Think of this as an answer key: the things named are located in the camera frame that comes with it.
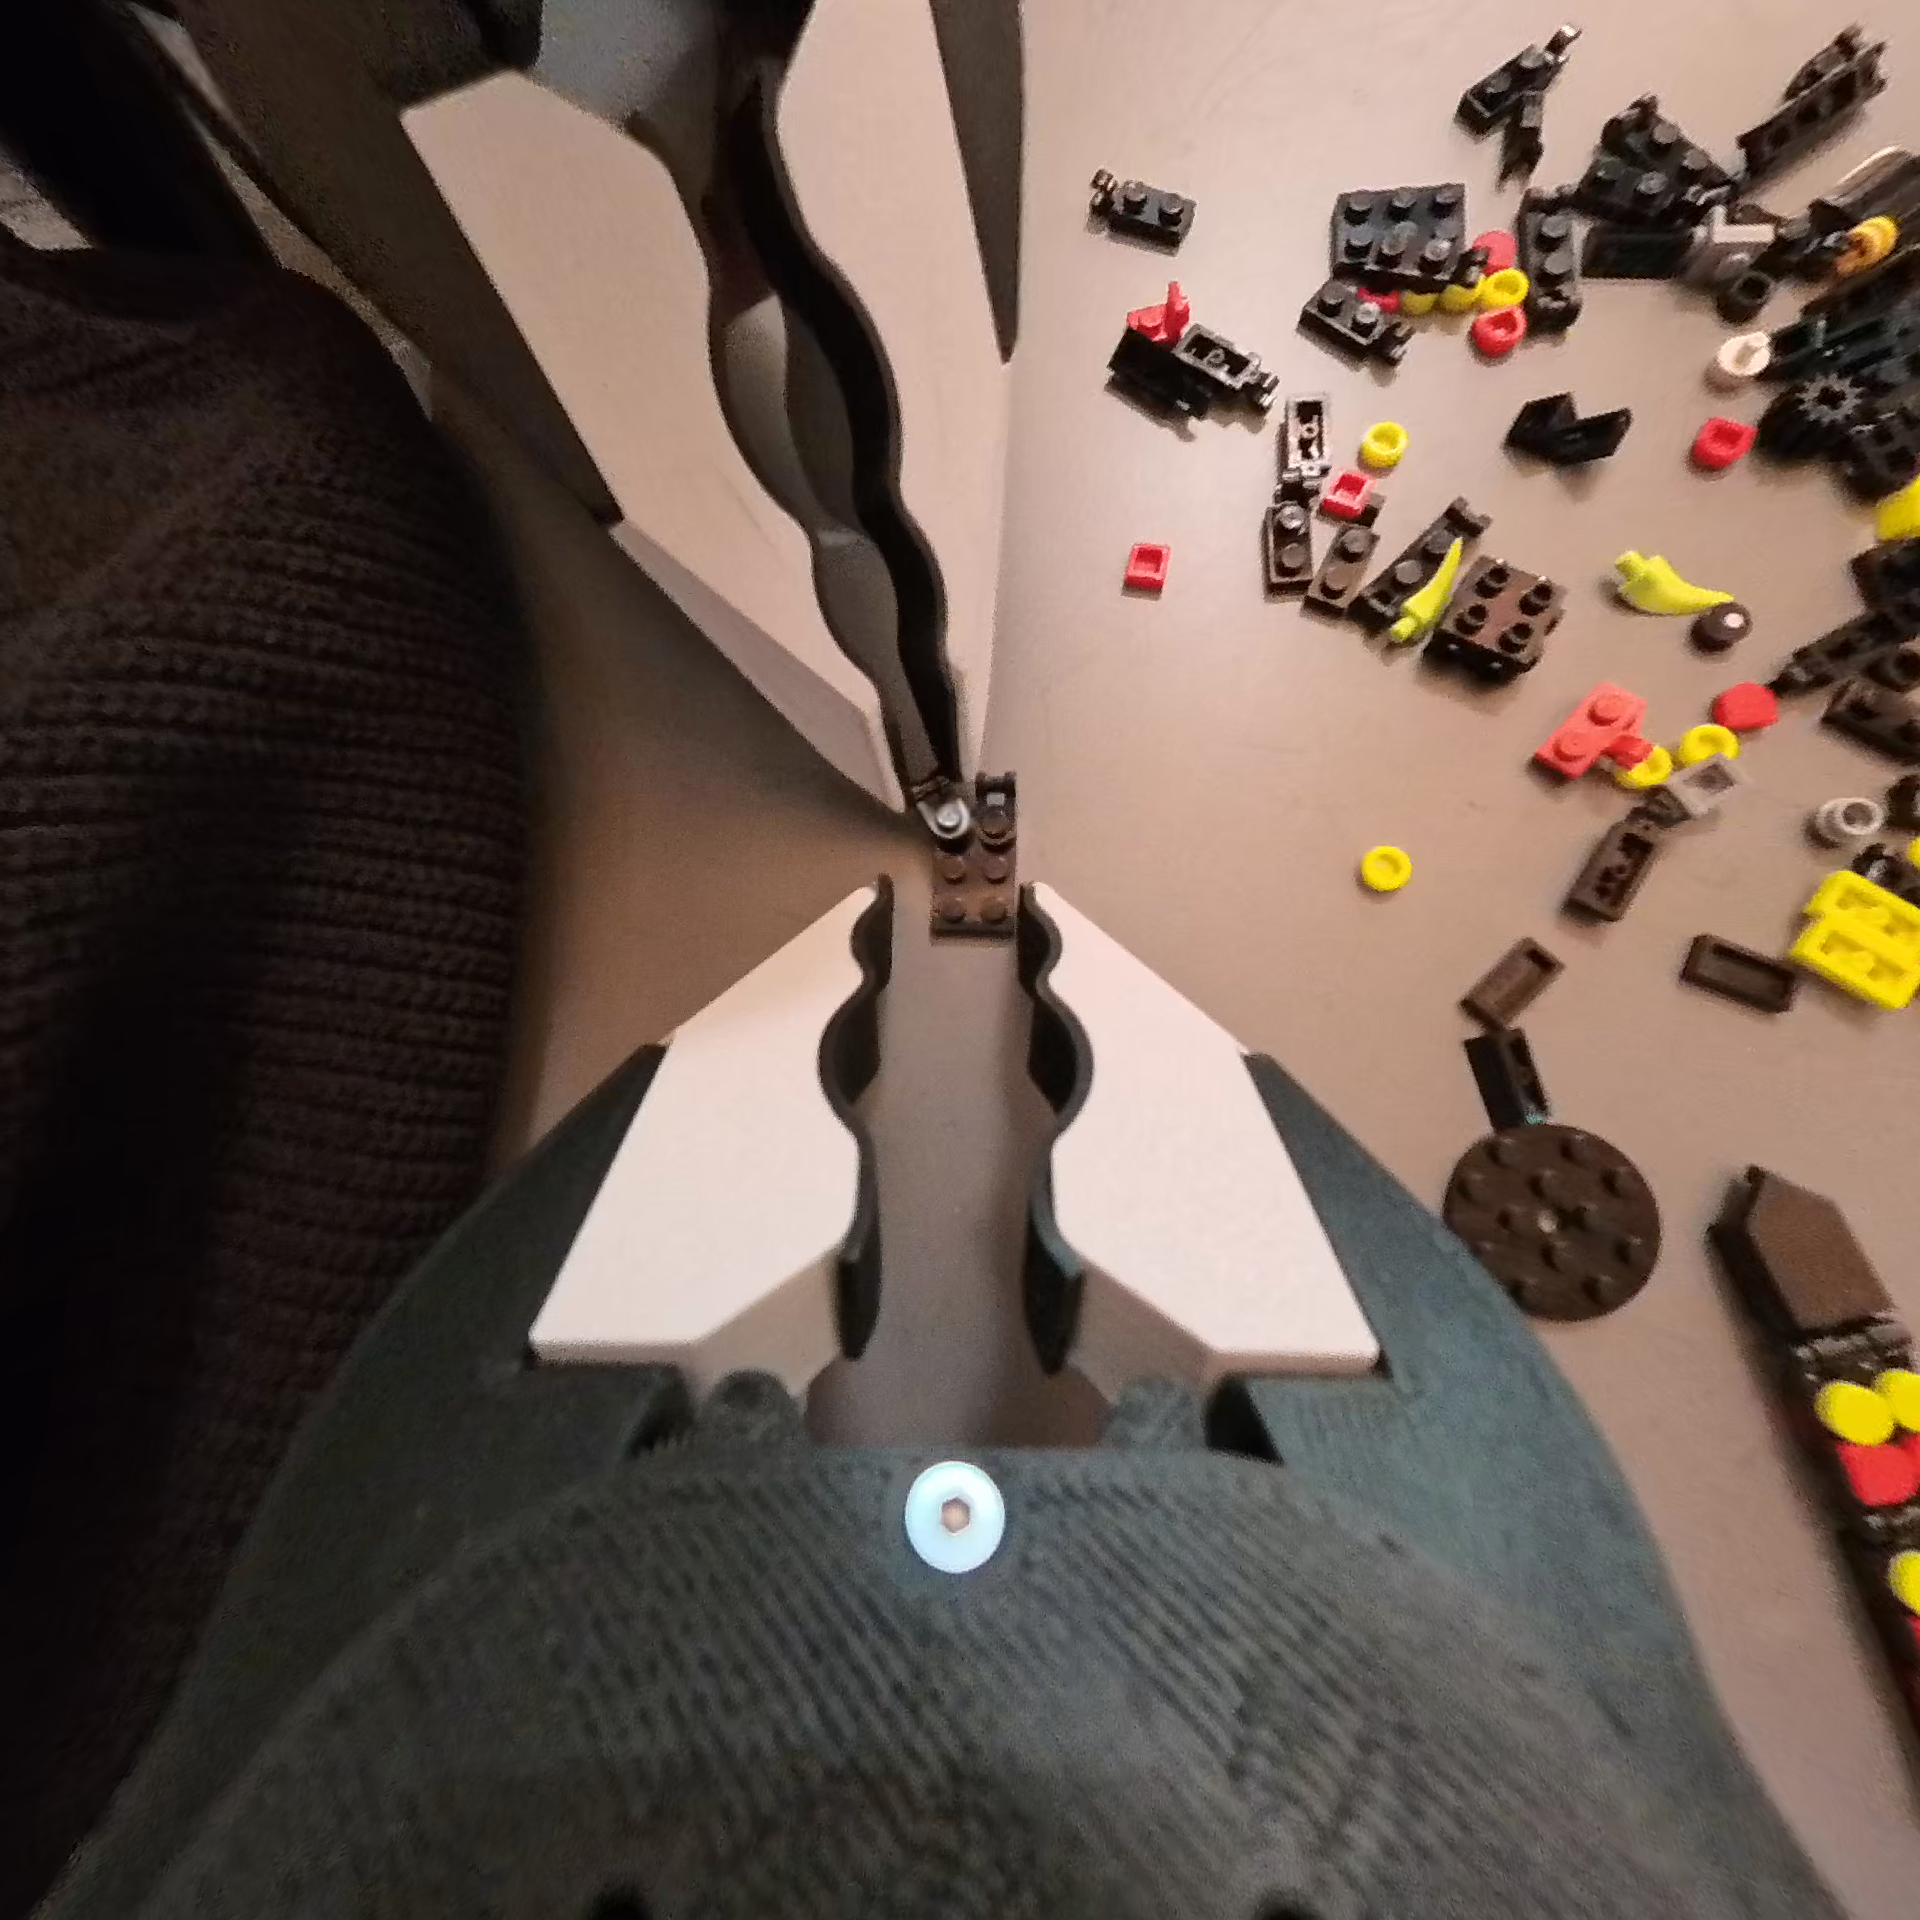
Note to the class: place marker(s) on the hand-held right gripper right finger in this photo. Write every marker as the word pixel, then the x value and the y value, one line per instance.
pixel 1200 1200

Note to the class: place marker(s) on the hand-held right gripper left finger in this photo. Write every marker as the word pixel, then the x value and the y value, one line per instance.
pixel 704 1200

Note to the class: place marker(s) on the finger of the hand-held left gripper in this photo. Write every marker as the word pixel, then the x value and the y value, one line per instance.
pixel 915 225
pixel 571 300

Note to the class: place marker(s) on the black lego plate assembly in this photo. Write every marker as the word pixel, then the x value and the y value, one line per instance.
pixel 972 884

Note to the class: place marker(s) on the black round lego plate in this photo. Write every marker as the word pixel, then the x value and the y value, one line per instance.
pixel 1552 1223

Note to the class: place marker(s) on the pile of loose lego pieces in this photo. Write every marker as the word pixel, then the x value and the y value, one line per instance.
pixel 1402 225

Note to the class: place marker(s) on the long studded lego build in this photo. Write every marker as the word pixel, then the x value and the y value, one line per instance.
pixel 1800 1274

